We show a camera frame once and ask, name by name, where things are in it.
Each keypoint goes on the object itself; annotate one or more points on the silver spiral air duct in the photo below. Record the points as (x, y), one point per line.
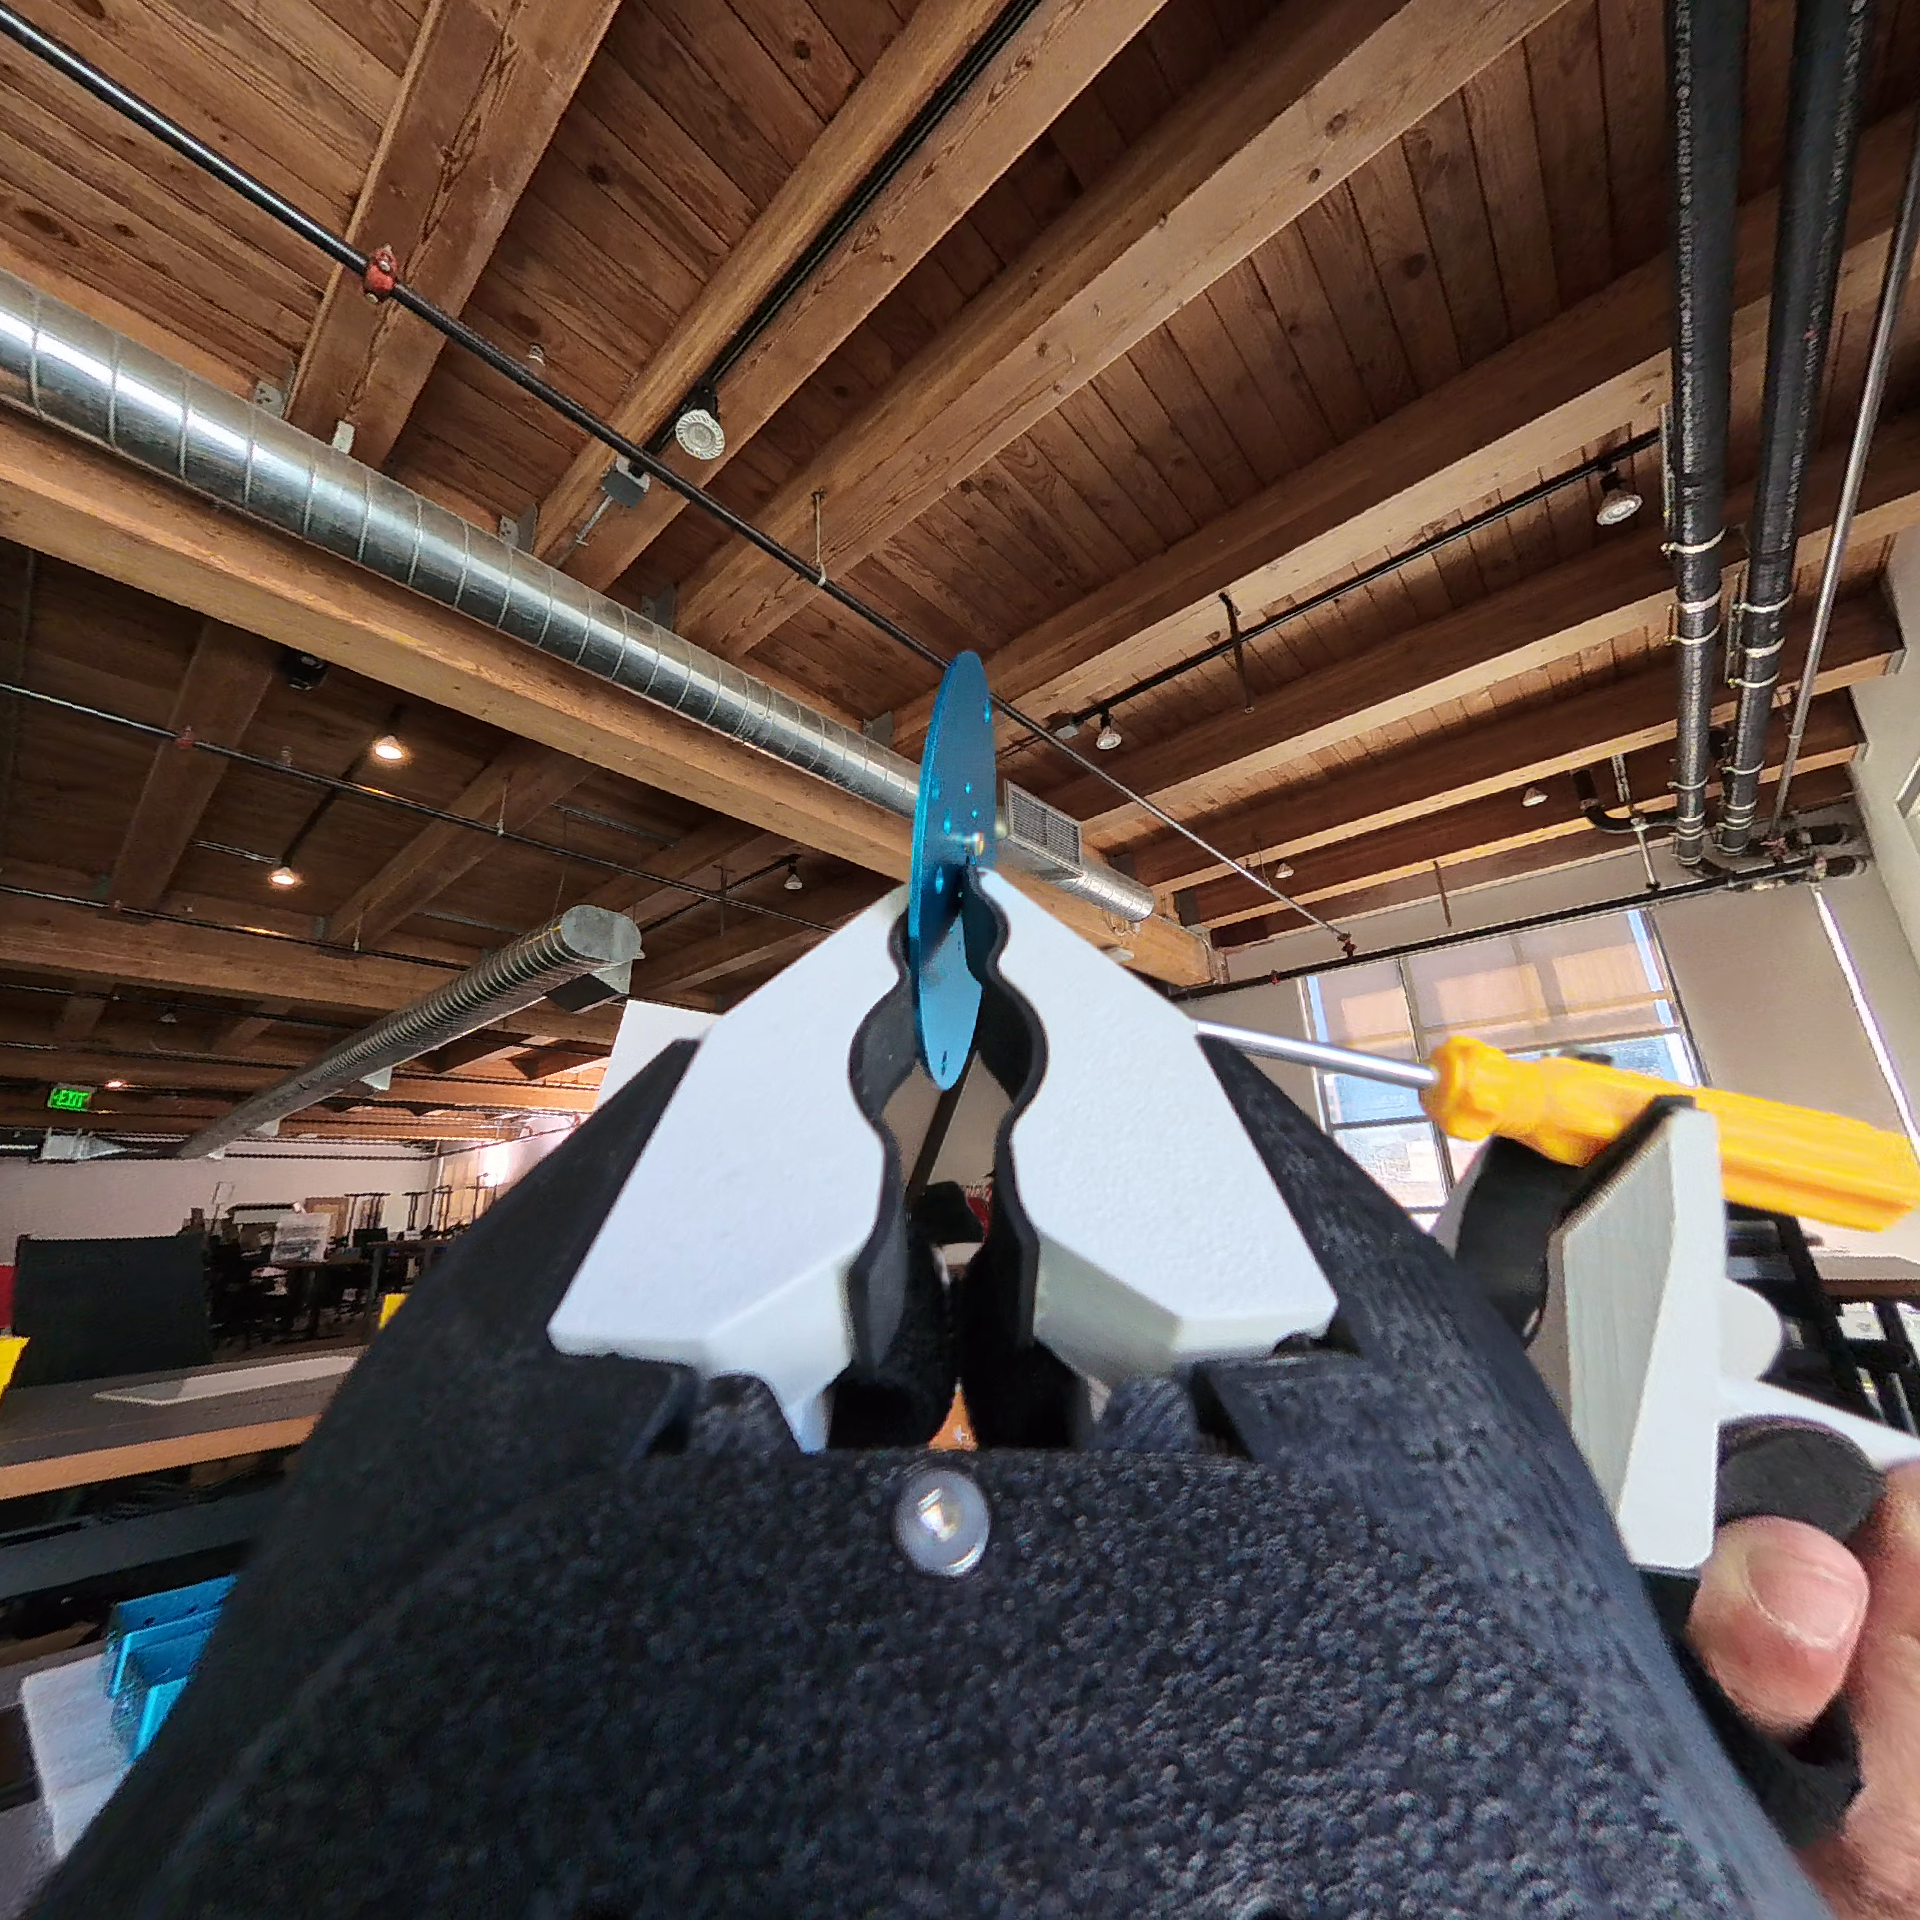
(450, 541)

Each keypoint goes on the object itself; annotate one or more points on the wood-edged grey desk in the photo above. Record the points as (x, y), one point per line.
(91, 1425)

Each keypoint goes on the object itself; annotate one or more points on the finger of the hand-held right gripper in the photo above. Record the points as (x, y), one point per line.
(1459, 1209)
(1650, 1350)

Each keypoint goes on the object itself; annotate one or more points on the grey finned ceiling tube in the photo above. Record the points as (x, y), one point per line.
(450, 990)

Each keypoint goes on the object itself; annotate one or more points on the blue round metal plate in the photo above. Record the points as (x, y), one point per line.
(952, 840)

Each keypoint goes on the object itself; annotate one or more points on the large window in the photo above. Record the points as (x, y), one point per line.
(1380, 1124)

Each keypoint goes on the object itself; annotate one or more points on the large blue U bracket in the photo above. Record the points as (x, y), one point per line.
(142, 1702)
(165, 1620)

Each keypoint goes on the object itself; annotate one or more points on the black insulated pipe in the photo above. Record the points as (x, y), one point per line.
(1808, 300)
(1703, 300)

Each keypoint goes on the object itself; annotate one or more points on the white card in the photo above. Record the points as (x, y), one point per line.
(660, 1051)

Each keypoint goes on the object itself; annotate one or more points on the person's right hand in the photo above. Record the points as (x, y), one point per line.
(1785, 1620)

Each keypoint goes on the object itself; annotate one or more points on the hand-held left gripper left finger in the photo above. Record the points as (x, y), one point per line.
(721, 1201)

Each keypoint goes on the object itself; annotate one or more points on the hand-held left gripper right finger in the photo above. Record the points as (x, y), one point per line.
(1170, 1201)

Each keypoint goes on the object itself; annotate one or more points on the black sprinkler pipe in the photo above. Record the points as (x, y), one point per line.
(379, 276)

